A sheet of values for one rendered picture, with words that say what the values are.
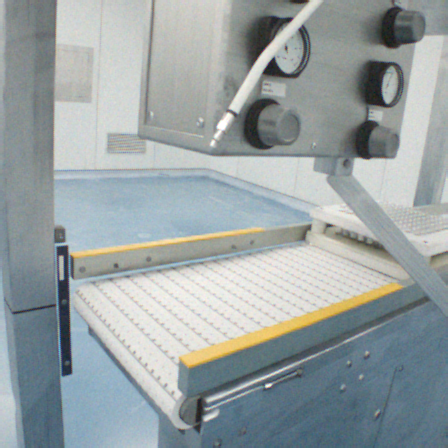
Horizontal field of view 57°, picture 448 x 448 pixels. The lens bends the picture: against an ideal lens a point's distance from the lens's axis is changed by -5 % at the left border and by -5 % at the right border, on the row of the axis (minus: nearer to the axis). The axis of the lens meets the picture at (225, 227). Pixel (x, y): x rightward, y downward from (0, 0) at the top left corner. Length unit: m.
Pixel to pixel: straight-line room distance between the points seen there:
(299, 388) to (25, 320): 0.36
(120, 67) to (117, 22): 0.56
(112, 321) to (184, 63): 0.31
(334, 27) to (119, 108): 5.61
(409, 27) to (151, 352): 0.37
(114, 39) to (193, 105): 5.63
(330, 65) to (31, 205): 0.38
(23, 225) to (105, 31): 5.38
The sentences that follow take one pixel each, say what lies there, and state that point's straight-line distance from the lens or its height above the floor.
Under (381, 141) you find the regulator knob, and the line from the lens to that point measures 0.36.
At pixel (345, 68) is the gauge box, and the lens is 0.35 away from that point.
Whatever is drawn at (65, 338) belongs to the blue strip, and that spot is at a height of 0.74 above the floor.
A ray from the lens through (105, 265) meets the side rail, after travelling 0.60.
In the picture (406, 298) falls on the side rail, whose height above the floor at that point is 0.85.
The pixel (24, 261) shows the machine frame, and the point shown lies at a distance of 0.58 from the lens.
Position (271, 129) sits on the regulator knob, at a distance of 0.27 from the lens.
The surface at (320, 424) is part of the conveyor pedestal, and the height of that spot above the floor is 0.62.
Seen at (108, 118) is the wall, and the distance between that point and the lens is 5.86.
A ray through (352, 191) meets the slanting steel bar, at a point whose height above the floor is 1.00.
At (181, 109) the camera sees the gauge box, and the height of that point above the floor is 1.07.
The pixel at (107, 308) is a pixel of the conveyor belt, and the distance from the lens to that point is 0.53.
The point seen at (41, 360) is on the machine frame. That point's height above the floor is 0.71.
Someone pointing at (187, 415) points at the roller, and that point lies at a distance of 0.41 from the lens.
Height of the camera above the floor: 1.07
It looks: 16 degrees down
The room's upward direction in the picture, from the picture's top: 6 degrees clockwise
